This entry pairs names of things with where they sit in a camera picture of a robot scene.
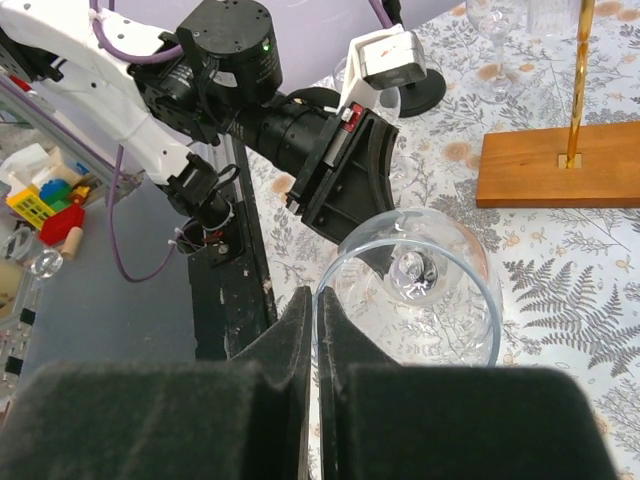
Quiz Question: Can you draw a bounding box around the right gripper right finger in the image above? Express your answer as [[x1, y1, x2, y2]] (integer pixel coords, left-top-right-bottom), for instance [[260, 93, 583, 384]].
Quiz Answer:
[[317, 289, 616, 479]]

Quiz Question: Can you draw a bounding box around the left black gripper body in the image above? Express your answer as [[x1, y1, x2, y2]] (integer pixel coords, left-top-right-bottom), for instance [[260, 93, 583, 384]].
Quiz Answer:
[[229, 102, 360, 213]]

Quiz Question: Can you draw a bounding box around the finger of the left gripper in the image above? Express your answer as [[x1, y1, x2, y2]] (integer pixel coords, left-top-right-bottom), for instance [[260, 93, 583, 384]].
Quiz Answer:
[[302, 109, 399, 244]]

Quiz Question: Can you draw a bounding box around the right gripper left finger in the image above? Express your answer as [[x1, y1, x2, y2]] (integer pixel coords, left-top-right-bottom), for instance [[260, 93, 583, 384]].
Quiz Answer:
[[1, 287, 312, 479]]

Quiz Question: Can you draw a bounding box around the round clear wine glass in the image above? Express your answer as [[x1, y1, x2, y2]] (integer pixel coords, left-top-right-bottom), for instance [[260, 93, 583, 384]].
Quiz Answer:
[[313, 208, 503, 367]]

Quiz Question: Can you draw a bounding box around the ribbed clear wine glass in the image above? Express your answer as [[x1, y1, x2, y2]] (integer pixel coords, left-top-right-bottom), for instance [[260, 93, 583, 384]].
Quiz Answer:
[[526, 0, 580, 37]]

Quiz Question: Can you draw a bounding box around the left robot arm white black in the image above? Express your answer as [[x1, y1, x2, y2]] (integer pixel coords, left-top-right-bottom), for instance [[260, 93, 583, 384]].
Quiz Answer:
[[1, 1, 398, 243]]

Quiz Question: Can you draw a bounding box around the clear wine glass back left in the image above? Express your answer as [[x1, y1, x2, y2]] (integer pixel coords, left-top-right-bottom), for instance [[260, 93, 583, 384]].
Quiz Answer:
[[465, 0, 526, 96]]

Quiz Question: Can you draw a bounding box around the microphone on black stand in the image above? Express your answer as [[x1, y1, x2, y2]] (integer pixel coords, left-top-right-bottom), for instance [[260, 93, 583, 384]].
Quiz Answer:
[[399, 69, 447, 118]]

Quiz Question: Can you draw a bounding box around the floral patterned table mat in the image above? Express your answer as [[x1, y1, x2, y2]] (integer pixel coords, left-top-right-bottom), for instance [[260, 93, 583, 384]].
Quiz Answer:
[[248, 1, 639, 479]]

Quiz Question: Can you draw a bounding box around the toy blocks bin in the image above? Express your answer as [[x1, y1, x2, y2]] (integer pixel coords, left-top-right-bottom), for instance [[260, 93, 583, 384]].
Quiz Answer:
[[1, 143, 105, 260]]

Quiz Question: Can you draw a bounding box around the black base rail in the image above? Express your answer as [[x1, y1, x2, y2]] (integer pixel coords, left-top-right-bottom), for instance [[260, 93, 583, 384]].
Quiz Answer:
[[189, 136, 277, 361]]

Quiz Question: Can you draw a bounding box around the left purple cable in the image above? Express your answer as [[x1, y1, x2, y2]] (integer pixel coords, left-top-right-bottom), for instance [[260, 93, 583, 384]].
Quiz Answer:
[[0, 0, 406, 282]]

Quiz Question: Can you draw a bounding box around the gold wire wine glass rack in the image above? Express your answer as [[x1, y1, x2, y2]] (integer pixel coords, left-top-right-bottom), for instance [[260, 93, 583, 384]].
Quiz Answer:
[[476, 1, 639, 208]]

